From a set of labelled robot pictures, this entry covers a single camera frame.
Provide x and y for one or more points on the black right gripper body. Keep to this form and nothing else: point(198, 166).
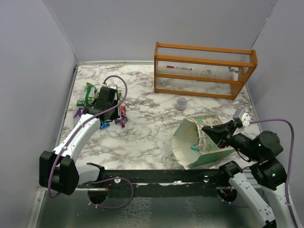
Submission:
point(232, 132)

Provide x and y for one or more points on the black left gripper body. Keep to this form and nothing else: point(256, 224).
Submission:
point(114, 113)

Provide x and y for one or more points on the small green snack packet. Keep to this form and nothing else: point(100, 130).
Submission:
point(88, 96)

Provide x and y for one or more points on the red snack packet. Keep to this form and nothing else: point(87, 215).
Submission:
point(122, 110)

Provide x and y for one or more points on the blue snack packet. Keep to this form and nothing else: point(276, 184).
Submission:
point(104, 125)

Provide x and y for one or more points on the purple Fox's candy bag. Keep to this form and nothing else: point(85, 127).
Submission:
point(122, 121)

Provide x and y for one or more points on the printed paper bag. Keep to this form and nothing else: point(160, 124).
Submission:
point(188, 133)

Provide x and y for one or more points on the purple snack packet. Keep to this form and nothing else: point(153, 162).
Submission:
point(77, 115)

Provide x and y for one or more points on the teal Fox's candy bag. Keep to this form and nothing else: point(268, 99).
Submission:
point(195, 147)

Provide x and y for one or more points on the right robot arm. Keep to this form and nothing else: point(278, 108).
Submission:
point(270, 174)

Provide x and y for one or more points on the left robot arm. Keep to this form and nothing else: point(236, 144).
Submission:
point(57, 169)

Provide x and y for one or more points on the clear plastic cup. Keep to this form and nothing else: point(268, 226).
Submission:
point(181, 103)

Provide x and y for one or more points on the purple marker pen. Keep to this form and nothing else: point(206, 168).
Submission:
point(179, 67)

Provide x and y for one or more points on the orange wooden shelf rack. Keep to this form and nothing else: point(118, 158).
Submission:
point(214, 65)

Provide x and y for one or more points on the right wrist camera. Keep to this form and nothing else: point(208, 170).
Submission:
point(241, 118)

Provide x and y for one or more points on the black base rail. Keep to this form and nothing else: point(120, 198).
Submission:
point(161, 183)

